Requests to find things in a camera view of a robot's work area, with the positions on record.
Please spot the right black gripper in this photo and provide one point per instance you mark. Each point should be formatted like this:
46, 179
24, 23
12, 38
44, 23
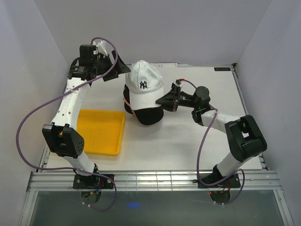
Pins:
172, 97

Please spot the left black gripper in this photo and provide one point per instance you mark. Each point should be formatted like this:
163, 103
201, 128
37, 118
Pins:
119, 67

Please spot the black NY baseball cap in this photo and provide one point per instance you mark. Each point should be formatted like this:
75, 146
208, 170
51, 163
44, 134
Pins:
146, 117

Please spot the pink baseball cap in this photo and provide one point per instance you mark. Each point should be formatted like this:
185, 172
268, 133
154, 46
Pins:
128, 104

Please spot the white NY baseball cap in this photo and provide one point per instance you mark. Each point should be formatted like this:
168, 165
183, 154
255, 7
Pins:
145, 84

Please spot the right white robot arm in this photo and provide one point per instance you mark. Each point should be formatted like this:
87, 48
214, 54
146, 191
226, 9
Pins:
244, 137

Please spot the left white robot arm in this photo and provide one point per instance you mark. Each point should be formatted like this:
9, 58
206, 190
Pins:
61, 134

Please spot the yellow plastic tray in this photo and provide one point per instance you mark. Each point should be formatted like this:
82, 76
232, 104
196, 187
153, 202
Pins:
102, 131

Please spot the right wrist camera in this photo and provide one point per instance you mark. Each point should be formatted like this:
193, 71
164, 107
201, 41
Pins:
179, 83

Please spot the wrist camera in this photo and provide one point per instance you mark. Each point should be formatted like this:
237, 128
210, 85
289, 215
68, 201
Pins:
100, 47
179, 83

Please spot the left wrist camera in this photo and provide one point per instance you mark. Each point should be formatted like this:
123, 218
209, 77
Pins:
100, 47

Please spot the aluminium front rail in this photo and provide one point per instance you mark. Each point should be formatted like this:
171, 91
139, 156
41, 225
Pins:
151, 181

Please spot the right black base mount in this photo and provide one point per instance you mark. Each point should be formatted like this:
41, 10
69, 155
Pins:
232, 181

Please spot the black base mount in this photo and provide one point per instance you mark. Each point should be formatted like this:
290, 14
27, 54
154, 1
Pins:
91, 182
232, 181

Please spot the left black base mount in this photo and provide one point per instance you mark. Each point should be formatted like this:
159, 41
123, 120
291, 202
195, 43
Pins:
91, 182

